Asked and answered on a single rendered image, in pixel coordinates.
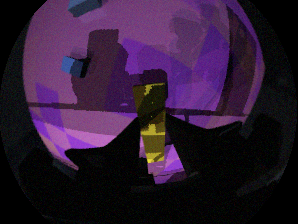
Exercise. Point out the yellow bar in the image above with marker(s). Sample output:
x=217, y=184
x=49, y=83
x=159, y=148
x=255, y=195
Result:
x=150, y=104

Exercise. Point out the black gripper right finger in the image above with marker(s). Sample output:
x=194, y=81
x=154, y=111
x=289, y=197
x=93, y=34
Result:
x=194, y=144

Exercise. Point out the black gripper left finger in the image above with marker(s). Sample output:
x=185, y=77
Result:
x=120, y=156

